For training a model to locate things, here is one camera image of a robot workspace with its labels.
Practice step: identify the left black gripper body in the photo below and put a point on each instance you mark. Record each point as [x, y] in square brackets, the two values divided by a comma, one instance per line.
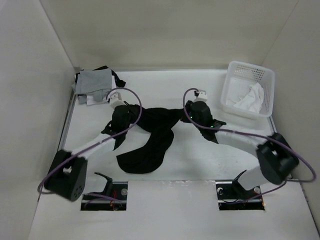
[130, 113]

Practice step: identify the black tank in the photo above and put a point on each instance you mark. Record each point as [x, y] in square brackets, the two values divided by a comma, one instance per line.
[157, 121]
[118, 82]

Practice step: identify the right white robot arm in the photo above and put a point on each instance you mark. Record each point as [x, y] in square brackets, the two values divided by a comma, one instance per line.
[275, 161]

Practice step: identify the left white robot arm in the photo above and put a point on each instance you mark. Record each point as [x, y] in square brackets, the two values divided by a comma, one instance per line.
[68, 171]

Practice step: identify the folded black tank top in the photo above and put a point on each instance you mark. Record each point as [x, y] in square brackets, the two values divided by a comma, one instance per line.
[118, 82]

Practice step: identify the folded grey tank top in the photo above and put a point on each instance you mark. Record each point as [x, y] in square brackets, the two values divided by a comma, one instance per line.
[96, 83]

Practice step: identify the white tank top in basket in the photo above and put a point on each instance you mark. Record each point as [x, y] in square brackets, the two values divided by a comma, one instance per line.
[253, 101]

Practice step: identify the white plastic basket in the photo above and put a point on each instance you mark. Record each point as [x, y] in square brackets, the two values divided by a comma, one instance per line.
[239, 76]

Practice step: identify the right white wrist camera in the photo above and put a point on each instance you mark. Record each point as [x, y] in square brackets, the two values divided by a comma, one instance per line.
[200, 96]

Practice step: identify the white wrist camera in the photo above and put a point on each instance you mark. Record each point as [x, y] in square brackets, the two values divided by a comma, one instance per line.
[114, 99]
[200, 96]

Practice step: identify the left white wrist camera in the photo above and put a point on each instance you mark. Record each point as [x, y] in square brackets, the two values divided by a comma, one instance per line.
[114, 99]

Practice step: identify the metal table edge rail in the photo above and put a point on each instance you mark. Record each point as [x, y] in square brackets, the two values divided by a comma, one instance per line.
[68, 116]

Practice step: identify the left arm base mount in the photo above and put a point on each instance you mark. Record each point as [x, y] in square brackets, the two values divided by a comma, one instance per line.
[101, 193]

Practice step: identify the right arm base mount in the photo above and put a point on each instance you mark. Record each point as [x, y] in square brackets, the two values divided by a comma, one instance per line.
[231, 196]

